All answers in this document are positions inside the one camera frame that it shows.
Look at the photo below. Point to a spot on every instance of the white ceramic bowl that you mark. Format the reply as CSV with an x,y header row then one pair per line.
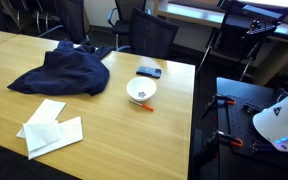
x,y
146,86

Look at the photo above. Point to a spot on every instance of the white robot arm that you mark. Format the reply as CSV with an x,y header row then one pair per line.
x,y
282,121

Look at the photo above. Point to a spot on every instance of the orange capped marker pen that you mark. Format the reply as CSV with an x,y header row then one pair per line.
x,y
143,105

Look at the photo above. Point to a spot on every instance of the dark blue smartphone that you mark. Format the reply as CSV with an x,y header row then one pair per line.
x,y
148,71

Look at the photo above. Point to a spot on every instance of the black mesh office chair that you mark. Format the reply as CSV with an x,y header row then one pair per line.
x,y
150,35

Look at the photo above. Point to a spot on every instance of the black office chair with armrests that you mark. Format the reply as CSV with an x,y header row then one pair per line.
x,y
125,18

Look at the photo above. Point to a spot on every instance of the black and orange spring clamp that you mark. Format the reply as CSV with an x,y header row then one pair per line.
x,y
221,99
226,138

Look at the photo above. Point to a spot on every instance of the navy blue cloth garment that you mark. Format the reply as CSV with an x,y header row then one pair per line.
x,y
67,71

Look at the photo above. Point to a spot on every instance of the white paper sheet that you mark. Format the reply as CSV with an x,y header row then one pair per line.
x,y
47,110
71,130

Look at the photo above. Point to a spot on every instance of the wooden window ledge desk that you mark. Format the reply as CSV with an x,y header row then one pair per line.
x,y
197,15

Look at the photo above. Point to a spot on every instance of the black chair with chrome legs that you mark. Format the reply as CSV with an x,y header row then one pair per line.
x,y
72,18
27,13

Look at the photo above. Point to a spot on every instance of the folded white paper napkin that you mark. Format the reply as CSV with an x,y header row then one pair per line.
x,y
40,134

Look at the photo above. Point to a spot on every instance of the black tripod camera stand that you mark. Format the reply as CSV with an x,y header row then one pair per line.
x,y
247,30

